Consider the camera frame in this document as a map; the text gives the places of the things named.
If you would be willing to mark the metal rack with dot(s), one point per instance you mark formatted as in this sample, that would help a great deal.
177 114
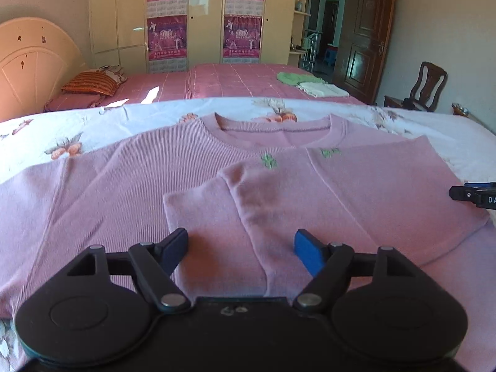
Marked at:
312 48

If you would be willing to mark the cream wooden headboard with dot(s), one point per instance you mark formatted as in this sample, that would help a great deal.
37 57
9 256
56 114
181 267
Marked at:
31 66

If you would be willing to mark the pink checked bedspread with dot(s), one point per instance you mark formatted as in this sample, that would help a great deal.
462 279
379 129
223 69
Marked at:
232 81

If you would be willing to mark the blue plastic stool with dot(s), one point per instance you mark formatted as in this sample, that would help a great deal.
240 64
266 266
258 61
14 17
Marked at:
330 55

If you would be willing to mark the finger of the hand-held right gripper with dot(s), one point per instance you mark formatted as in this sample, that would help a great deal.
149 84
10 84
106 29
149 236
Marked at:
463 193

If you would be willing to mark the brown wooden door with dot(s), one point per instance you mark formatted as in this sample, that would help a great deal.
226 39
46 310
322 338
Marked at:
364 35

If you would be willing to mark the folded white cloth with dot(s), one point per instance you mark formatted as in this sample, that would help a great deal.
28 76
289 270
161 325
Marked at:
323 90

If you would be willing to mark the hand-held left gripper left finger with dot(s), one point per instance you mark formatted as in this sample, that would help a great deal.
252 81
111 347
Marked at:
176 248

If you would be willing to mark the folded pink blanket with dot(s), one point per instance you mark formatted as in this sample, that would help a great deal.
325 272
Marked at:
71 102

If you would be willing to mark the orange striped pillow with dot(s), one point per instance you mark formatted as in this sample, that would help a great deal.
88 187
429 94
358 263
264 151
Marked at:
91 83

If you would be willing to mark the floral bed sheet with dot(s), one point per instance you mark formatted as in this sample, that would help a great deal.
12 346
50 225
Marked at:
128 122

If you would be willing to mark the dark wooden chair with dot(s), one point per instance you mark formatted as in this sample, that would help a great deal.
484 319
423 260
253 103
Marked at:
426 85

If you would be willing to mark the pink knit sweater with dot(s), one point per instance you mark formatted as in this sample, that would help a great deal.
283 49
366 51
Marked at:
162 170

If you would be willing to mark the cream corner shelf unit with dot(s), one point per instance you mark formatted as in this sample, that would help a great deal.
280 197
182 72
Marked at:
299 27

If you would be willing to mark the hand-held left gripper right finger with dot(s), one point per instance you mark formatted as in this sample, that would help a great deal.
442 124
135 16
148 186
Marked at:
308 252

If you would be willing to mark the cream wardrobe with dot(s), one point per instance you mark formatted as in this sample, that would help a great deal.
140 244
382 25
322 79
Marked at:
205 15

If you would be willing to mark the floral pillow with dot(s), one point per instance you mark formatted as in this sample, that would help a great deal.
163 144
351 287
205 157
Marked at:
114 71

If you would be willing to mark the folded green cloth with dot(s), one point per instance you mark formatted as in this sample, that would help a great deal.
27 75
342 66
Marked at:
296 78

